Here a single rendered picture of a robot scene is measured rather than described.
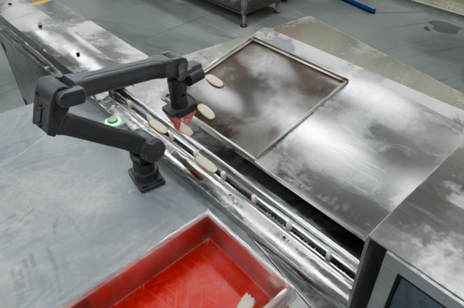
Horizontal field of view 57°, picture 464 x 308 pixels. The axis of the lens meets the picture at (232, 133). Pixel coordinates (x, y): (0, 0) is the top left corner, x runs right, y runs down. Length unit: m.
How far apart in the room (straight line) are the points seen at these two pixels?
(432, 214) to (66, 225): 1.02
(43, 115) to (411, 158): 1.04
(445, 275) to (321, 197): 0.67
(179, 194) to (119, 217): 0.20
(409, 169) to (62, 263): 1.03
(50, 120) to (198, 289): 0.56
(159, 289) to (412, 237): 0.70
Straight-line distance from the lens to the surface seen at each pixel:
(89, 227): 1.36
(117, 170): 1.50
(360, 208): 1.27
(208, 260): 1.21
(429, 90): 1.99
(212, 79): 1.70
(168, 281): 1.19
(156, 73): 1.24
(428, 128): 1.50
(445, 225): 0.73
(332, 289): 1.14
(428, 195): 0.77
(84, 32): 2.49
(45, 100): 1.10
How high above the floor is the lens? 1.82
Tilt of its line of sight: 39 degrees down
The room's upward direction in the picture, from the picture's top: 1 degrees counter-clockwise
